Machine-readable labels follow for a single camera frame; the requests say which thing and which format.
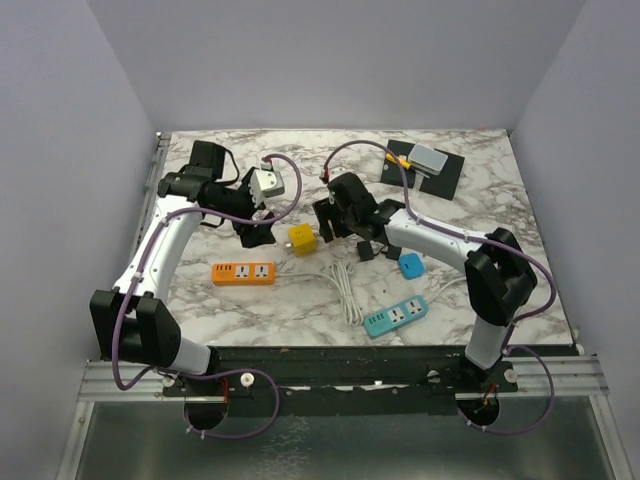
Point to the blue flat charger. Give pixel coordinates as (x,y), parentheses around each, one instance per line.
(411,266)

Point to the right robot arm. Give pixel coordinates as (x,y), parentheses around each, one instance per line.
(499,279)

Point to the grey rectangular box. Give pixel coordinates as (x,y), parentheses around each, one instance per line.
(427,160)

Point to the black mat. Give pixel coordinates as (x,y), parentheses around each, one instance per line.
(444,185)

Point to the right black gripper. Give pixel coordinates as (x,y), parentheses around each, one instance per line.
(325,211)

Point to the black power adapter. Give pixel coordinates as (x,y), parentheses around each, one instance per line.
(365,251)

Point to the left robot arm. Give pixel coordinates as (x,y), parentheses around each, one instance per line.
(131,320)

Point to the teal power strip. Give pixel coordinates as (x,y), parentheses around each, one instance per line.
(396,316)

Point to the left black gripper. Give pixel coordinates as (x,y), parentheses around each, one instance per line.
(253,235)

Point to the yellow handled screwdriver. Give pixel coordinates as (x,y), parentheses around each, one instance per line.
(400,161)

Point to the yellow cube socket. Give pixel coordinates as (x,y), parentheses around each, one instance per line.
(302,240)

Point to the orange power strip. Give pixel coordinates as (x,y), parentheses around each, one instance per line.
(243,273)

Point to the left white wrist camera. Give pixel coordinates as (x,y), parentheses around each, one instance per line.
(272,184)

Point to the black plug adapter with cable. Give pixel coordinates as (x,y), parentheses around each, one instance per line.
(390,252)

